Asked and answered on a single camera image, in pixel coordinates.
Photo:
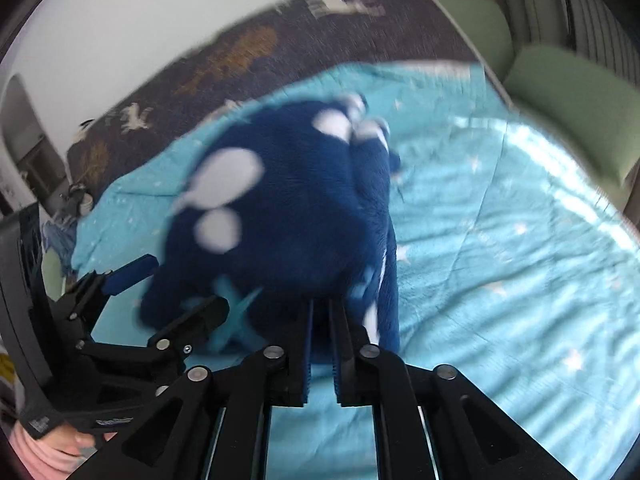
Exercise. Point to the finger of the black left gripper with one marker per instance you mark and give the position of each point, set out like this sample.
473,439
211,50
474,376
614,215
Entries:
88,297
192,330

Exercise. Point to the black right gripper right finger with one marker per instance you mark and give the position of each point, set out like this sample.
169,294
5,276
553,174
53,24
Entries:
430,424

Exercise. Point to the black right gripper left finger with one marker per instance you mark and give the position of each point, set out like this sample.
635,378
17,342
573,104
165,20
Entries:
214,425

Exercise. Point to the navy fleece star-print garment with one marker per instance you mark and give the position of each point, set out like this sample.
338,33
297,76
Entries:
288,205

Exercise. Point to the left hand pink sleeve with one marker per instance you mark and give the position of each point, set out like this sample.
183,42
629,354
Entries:
64,448

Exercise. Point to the green cushion by crib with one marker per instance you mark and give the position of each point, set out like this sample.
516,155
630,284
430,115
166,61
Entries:
54,279

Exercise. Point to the blue denim garment pile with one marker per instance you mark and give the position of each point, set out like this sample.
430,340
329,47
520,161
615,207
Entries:
60,233

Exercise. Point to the green pillow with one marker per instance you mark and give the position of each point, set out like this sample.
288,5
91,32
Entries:
598,111
484,24

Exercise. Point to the dark deer-print bed sheet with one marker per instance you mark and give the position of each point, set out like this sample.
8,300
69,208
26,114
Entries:
291,41

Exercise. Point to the grey curtain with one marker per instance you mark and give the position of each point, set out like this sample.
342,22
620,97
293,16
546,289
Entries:
593,29

